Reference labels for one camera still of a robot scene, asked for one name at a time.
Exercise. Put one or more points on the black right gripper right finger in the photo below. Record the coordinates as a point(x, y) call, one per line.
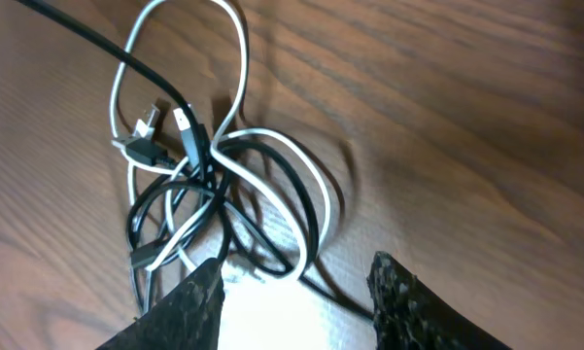
point(407, 315)

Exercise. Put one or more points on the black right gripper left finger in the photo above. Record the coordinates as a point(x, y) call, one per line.
point(188, 318)

